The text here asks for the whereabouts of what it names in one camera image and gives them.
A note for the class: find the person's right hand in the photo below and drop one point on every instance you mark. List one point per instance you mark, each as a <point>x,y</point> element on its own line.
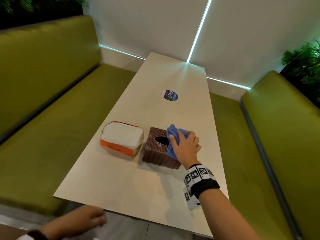
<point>186,149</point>

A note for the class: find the level white light strip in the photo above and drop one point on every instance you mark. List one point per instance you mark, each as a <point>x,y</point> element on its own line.
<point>120,51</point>
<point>227,82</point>

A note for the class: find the round purple sticker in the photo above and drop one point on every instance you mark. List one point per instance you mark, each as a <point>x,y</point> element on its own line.
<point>170,95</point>

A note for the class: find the black marker wristband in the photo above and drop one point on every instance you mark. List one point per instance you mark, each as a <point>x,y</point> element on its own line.
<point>202,182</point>
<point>37,234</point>

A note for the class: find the brown woven tissue box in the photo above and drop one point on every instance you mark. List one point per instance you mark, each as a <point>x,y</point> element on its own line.
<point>155,149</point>

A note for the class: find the green upholstered bench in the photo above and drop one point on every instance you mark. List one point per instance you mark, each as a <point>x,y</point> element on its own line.
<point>287,147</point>
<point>50,122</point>

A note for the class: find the upright white light strip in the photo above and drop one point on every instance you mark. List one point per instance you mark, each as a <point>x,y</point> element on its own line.
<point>198,32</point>

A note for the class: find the person's left hand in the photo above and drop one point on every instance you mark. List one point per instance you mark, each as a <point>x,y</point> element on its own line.
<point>77,219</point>

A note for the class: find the green leafy plants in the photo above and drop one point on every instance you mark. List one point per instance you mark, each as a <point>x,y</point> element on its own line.
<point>305,64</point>
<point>25,3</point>

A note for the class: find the orange plastic tissue pack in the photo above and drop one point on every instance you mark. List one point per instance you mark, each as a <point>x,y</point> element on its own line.
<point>122,134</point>

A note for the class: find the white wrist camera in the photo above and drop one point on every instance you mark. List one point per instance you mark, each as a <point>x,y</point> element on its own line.
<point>191,201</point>

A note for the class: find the person's right forearm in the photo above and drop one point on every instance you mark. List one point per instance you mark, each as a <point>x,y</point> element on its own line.
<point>225,217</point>

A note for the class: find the blue cleaning cloth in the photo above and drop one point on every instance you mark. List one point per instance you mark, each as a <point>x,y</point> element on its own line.
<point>172,131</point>

